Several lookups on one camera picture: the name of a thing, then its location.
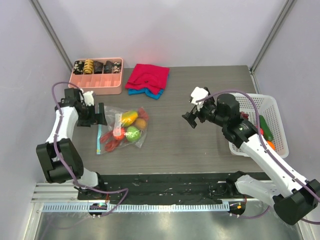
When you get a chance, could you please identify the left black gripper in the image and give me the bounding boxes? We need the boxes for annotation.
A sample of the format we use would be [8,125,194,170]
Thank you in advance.
[77,102,107,127]

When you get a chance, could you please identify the clear zip top bag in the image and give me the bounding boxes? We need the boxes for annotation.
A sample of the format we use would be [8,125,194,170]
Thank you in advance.
[96,105,150,156]

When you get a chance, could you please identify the yellow orange toy mango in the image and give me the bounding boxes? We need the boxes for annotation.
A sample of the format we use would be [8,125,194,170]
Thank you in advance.
[121,110,139,128]

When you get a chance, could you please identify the green toy lime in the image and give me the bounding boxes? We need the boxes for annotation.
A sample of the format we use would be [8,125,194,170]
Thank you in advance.
[125,126,141,143]

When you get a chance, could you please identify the brown toy potato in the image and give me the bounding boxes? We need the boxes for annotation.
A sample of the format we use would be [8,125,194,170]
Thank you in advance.
[134,118,148,130]

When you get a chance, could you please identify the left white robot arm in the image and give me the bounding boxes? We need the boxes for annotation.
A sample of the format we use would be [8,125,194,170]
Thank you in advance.
[36,88,107,200]

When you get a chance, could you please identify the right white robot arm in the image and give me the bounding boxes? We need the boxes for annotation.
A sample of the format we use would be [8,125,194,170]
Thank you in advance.
[182,87,320,225]

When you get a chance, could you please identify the pink compartment tray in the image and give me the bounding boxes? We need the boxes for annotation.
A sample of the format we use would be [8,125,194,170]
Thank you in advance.
[68,57,124,95]

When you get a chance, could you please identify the blue folded cloth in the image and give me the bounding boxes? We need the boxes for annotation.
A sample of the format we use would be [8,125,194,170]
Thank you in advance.
[128,88,164,100]

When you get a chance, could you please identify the purple toy grapes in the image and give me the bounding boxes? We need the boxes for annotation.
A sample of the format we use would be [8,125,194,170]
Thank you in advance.
[240,111,249,120]

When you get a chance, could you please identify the black patterned sock roll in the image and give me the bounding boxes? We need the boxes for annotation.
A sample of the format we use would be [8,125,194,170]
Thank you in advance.
[103,60,114,74]

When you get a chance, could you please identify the red folded cloth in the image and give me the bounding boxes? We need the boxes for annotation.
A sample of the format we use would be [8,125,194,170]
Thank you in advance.
[125,63,170,95]

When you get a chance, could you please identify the dark brown sock roll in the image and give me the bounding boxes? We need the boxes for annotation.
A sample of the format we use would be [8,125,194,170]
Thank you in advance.
[93,60,104,74]

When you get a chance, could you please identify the black dotted sock roll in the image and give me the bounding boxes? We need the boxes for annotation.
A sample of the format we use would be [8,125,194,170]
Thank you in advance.
[112,61,122,74]

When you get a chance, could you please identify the black floral sock roll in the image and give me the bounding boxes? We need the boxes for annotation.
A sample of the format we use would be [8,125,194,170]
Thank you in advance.
[72,60,85,75]

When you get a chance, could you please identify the yellow striped sock roll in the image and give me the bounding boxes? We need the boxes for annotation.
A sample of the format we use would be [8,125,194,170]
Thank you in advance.
[83,59,94,75]

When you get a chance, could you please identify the white plastic basket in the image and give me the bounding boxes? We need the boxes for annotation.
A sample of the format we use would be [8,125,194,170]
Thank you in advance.
[233,93,289,159]

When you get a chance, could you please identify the green toy cucumber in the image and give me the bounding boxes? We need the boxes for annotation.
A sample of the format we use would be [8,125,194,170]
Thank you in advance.
[259,115,274,142]

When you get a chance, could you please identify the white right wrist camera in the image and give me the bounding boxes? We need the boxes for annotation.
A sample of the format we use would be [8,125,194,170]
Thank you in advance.
[189,86,209,111]

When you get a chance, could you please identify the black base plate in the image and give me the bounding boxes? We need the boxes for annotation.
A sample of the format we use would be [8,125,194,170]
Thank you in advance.
[76,173,256,205]

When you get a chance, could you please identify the perforated cable duct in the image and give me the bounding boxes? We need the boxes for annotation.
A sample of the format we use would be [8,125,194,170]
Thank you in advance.
[42,202,230,213]

